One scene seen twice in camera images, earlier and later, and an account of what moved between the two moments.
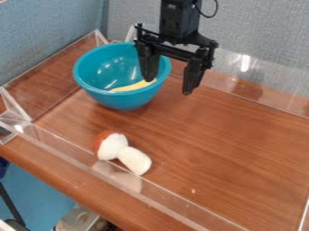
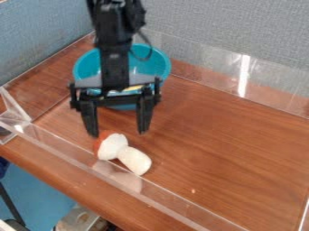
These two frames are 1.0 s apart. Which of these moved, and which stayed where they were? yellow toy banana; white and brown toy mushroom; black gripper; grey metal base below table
Moved: black gripper
Stayed: yellow toy banana; grey metal base below table; white and brown toy mushroom
